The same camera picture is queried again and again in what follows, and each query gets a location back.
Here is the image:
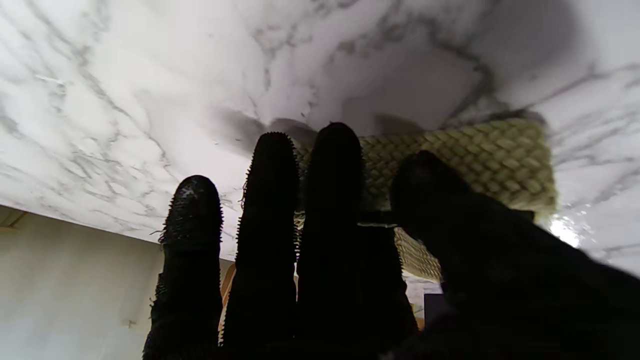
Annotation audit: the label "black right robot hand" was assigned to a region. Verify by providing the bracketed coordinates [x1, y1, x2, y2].
[142, 122, 640, 360]

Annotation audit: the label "beige woven belt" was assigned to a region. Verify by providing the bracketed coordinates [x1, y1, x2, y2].
[292, 118, 558, 282]

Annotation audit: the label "black belt storage box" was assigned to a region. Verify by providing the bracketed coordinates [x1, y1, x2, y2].
[424, 294, 451, 331]

